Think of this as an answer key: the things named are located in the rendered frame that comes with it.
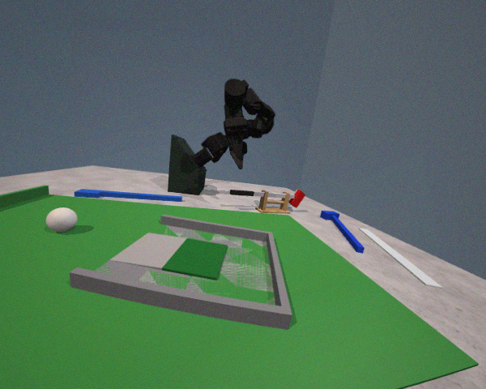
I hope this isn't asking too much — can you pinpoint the green flat mat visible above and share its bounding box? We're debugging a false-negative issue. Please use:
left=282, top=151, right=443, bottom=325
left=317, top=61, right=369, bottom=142
left=0, top=194, right=479, bottom=389

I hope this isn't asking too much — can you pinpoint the beige ball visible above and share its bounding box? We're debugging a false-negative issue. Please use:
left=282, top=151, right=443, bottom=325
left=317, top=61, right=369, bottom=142
left=45, top=207, right=77, bottom=232

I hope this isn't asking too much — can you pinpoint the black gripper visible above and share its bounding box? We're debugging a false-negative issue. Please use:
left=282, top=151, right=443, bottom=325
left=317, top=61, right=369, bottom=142
left=224, top=113, right=247, bottom=169

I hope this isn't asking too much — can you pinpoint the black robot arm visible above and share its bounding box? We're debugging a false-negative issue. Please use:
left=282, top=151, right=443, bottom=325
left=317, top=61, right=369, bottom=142
left=190, top=79, right=275, bottom=168

